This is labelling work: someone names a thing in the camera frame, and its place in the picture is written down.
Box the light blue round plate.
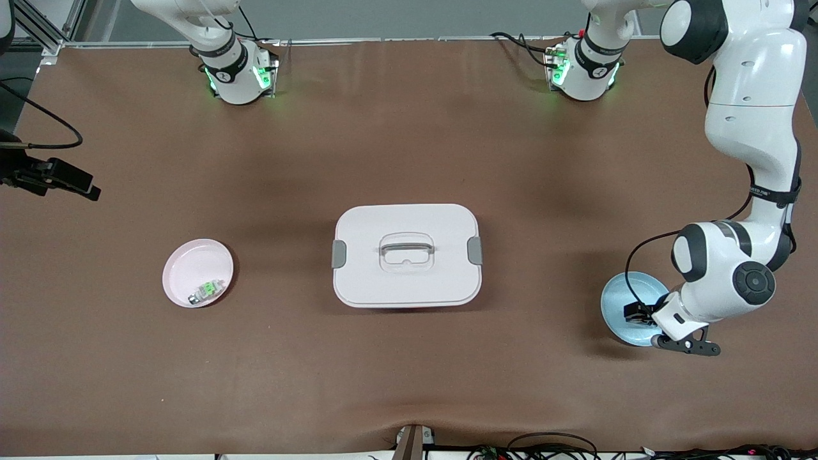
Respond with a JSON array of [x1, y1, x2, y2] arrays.
[[601, 272, 672, 348]]

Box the pink round plate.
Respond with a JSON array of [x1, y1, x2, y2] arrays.
[[162, 238, 235, 309]]

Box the white lidded box grey latches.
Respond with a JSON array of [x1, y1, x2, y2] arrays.
[[331, 203, 484, 309]]

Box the brown table mat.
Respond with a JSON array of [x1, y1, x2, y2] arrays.
[[0, 35, 818, 457]]

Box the aluminium frame profile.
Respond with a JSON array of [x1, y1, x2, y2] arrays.
[[13, 0, 87, 57]]

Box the black cable loop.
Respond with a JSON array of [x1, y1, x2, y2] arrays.
[[507, 432, 599, 460]]

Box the green switch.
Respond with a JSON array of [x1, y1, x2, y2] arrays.
[[188, 279, 226, 305]]

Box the black cable bundle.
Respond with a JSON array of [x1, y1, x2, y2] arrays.
[[467, 444, 818, 460]]

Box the black right arm base cable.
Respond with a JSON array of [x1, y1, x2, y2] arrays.
[[238, 6, 272, 44]]

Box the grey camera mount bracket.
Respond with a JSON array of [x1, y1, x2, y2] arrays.
[[392, 424, 436, 460]]

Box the black left arm base cables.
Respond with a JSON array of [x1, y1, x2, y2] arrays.
[[490, 32, 558, 70]]

